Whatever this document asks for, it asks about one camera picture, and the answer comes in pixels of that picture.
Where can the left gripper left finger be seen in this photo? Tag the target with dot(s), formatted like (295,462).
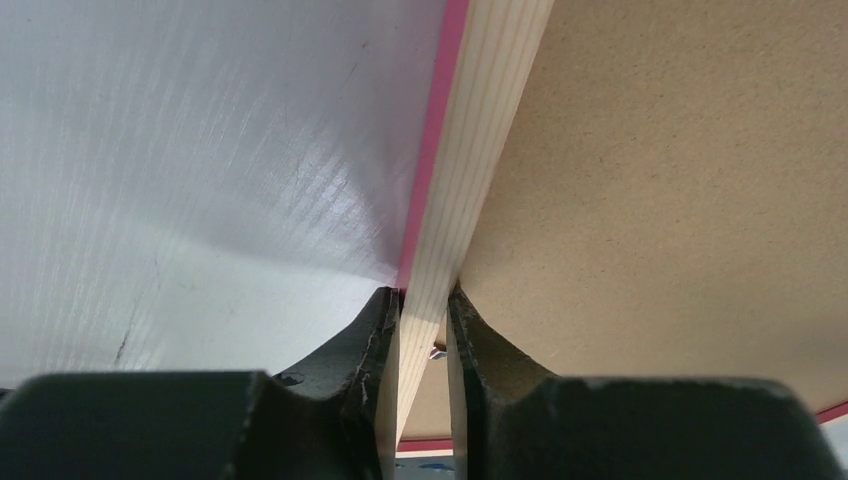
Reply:
(331,415)

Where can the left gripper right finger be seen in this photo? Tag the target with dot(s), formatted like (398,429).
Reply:
(512,418)

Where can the pink photo frame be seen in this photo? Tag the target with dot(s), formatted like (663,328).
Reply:
(634,189)

